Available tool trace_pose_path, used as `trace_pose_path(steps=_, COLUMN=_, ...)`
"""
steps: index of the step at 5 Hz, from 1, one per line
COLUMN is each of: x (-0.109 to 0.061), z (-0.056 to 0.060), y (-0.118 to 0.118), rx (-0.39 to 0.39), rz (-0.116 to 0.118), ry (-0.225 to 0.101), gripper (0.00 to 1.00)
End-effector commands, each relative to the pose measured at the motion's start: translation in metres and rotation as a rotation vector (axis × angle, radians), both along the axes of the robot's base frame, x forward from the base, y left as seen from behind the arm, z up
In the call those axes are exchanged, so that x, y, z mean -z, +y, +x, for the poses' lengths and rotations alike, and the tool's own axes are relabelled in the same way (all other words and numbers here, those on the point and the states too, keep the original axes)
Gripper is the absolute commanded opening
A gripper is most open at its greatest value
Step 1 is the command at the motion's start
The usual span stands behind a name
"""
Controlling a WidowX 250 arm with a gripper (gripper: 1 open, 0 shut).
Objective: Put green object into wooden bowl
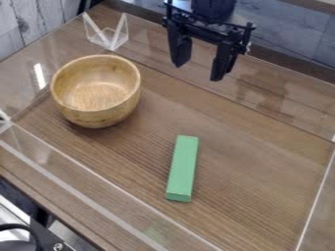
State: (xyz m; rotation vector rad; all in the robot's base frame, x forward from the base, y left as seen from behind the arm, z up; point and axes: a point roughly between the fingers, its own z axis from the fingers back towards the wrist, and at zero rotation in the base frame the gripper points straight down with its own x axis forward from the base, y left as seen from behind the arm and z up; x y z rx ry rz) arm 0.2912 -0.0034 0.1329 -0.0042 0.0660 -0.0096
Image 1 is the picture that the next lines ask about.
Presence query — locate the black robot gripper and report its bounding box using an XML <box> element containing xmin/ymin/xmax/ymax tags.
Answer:
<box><xmin>164</xmin><ymin>0</ymin><xmax>255</xmax><ymax>81</ymax></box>

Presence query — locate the green rectangular block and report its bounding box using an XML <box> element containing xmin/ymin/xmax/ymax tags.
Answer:
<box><xmin>167</xmin><ymin>135</ymin><xmax>199</xmax><ymax>203</ymax></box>

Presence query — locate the round wooden bowl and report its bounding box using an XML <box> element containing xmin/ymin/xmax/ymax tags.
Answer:
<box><xmin>49</xmin><ymin>55</ymin><xmax>141</xmax><ymax>128</ymax></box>

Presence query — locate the black metal table clamp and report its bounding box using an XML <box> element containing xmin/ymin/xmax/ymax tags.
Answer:
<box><xmin>29</xmin><ymin>219</ymin><xmax>76</xmax><ymax>251</ymax></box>

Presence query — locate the clear acrylic corner bracket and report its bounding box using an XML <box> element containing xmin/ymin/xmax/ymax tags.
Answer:
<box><xmin>83</xmin><ymin>13</ymin><xmax>128</xmax><ymax>51</ymax></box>

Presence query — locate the clear acrylic enclosure wall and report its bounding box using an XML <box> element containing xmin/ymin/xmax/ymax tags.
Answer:
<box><xmin>0</xmin><ymin>18</ymin><xmax>335</xmax><ymax>251</ymax></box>

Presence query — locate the black cable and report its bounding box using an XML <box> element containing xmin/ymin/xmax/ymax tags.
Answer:
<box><xmin>0</xmin><ymin>223</ymin><xmax>37</xmax><ymax>251</ymax></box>

